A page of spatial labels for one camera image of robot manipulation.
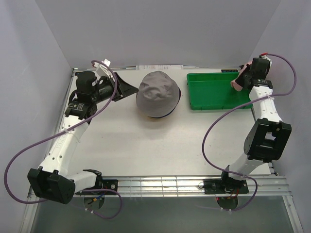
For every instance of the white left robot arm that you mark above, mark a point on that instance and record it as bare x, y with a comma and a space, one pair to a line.
51, 180

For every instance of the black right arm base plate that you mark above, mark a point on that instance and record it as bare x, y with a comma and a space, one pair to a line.
218, 186

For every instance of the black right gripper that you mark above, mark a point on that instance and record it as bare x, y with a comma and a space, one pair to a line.
239, 81

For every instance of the green plastic tray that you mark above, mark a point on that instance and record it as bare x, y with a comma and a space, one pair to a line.
213, 91

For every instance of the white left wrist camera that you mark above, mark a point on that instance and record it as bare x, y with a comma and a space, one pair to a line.
101, 70

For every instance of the paper sheets at back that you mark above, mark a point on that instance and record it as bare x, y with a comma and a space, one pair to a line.
159, 67

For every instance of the grey bucket hat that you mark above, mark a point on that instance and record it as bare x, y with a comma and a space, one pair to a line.
157, 94

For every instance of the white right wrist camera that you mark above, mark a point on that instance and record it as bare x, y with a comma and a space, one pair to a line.
266, 57

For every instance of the blue bucket hat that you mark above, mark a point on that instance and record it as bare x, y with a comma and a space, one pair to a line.
174, 107

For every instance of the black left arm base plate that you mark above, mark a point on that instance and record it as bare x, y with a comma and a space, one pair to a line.
109, 185

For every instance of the pink bucket hat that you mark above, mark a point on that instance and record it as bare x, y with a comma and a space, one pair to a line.
234, 83

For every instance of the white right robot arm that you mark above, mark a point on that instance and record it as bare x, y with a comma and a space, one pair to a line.
268, 137

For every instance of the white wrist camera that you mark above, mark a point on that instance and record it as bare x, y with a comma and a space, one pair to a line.
101, 70
266, 57

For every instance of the aluminium front rail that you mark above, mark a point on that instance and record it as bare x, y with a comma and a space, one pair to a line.
190, 186

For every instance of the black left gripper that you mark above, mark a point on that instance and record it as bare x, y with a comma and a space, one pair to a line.
123, 89

